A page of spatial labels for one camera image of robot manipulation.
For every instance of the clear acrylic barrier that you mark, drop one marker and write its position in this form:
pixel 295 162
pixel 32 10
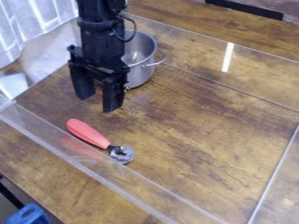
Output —
pixel 158 202

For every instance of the white patterned curtain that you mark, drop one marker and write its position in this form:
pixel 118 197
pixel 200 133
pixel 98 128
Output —
pixel 26 19

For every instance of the pink handled metal spoon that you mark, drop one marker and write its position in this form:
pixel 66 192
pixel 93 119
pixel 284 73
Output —
pixel 121 153

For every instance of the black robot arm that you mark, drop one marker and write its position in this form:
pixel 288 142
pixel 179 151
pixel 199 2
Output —
pixel 100 9

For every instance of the stainless steel pot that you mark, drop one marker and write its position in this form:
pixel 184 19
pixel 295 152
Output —
pixel 142 56

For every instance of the black bar on table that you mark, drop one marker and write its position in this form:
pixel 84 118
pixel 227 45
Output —
pixel 247 9

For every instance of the blue plastic crate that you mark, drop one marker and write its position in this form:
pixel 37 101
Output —
pixel 28 215

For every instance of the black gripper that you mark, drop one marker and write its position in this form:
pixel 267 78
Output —
pixel 97 59

